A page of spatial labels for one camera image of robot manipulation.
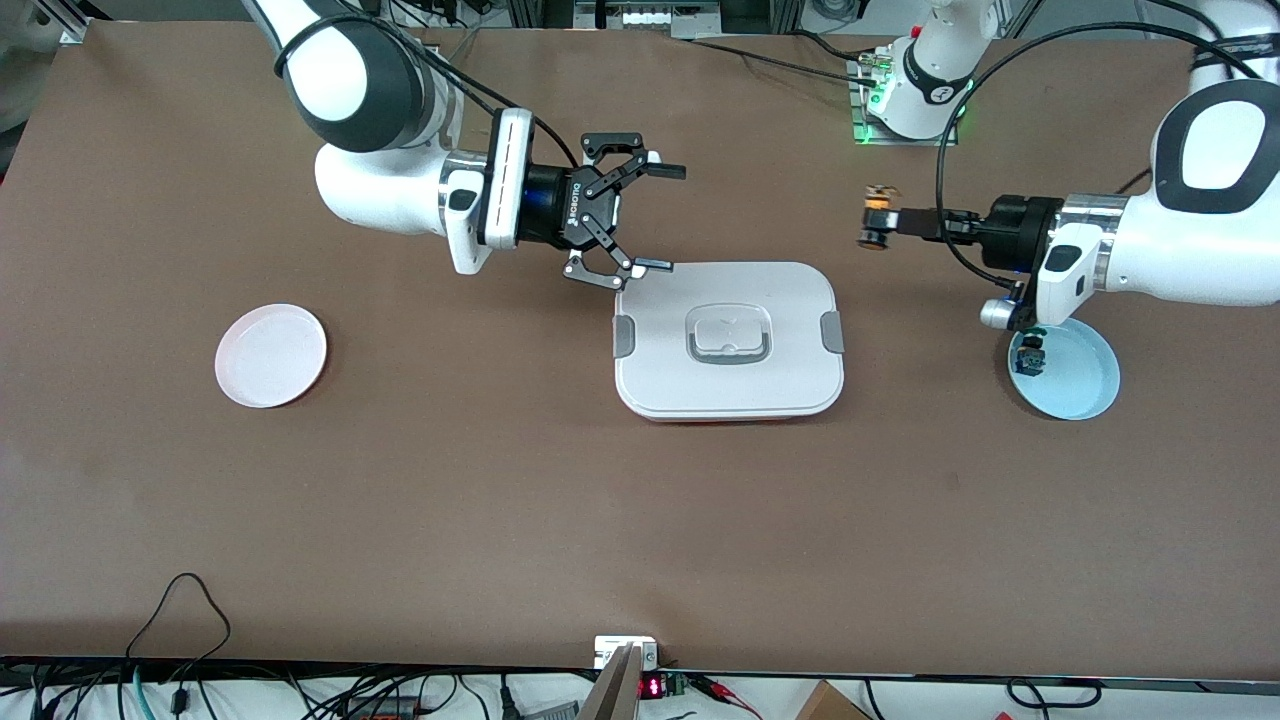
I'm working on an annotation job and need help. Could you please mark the orange and black switch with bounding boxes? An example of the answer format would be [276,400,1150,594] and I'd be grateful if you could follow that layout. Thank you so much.
[857,183,902,252]

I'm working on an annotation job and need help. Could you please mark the white box with grey clips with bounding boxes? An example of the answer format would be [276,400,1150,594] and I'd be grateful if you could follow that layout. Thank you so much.
[612,262,846,423]

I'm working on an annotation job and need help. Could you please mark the small white box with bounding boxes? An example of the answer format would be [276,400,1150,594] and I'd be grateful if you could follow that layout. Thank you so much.
[594,636,659,669]

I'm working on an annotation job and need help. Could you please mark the brown cardboard box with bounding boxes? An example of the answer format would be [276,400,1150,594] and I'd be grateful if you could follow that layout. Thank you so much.
[795,680,873,720]

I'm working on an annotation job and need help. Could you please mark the grey power strip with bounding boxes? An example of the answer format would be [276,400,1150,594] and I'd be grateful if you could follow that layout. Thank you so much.
[573,0,723,39]

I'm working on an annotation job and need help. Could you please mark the light blue round plate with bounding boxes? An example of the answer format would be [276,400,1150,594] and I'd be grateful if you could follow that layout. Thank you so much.
[1007,318,1122,421]

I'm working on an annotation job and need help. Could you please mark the pink round plate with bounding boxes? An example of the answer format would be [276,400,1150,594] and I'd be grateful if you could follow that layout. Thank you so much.
[214,303,329,409]

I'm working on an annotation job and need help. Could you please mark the aluminium profile bar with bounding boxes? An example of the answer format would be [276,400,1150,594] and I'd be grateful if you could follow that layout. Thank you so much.
[575,643,644,720]

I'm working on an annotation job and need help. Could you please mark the short aluminium profile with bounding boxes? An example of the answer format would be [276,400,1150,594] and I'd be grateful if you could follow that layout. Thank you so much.
[35,0,91,46]

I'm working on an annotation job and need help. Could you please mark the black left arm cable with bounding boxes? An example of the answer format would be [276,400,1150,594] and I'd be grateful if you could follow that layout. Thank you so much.
[935,0,1261,301]

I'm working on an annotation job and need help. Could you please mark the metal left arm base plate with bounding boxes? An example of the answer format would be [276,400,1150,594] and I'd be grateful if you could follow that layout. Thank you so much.
[848,55,959,148]

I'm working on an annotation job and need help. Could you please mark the black cable to arm base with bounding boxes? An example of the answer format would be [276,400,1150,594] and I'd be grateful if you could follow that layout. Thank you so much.
[690,30,886,86]

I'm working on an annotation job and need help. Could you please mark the red and black clip wires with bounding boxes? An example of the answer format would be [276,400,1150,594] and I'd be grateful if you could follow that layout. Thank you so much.
[690,675,763,720]

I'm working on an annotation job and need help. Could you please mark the black coiled cable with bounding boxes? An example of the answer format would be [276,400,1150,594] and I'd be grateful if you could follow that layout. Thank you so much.
[1005,678,1103,711]

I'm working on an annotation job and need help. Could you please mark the thin black looped cable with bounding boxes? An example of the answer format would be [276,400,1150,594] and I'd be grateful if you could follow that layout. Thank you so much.
[125,572,233,691]

